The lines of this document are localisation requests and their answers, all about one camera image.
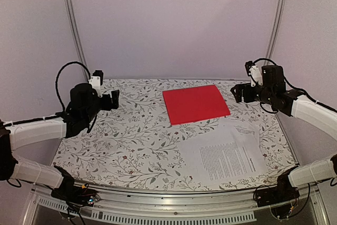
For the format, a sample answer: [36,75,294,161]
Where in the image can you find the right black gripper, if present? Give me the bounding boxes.
[232,83,274,105]

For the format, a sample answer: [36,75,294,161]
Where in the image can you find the red file folder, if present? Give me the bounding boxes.
[163,85,231,125]

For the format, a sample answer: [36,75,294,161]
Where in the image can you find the printed white paper sheets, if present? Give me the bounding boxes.
[178,120,267,185]

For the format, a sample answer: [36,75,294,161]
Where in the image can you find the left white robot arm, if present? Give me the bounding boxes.
[1,83,120,201]

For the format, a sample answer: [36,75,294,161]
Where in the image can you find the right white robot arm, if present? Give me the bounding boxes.
[231,61,336,202]

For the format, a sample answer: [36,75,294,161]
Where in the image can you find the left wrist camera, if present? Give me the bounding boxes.
[88,70,104,97]

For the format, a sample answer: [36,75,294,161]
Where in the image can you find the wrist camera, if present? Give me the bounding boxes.
[245,61,263,87]
[88,70,104,97]

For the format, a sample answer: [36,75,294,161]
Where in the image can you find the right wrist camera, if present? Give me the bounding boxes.
[245,61,263,87]

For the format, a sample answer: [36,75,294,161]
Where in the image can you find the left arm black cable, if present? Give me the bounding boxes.
[54,61,92,115]

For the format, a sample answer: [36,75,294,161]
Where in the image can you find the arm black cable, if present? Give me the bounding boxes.
[256,57,337,112]
[54,61,92,115]

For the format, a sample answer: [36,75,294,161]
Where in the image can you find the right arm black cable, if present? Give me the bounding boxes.
[256,57,337,112]

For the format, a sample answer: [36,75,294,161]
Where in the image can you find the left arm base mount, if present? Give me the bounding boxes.
[51,166,100,207]

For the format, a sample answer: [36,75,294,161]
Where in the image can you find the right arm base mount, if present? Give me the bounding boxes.
[253,173,300,220]

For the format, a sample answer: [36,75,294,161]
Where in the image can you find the left aluminium frame post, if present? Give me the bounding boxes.
[64,0,87,67]

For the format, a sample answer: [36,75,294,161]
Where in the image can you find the aluminium frame post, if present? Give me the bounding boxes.
[265,0,286,60]
[64,0,87,67]

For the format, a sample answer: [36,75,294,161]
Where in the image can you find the aluminium front rail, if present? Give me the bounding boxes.
[23,185,332,224]

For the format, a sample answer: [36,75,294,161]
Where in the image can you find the right aluminium frame post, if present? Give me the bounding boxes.
[265,0,286,60]

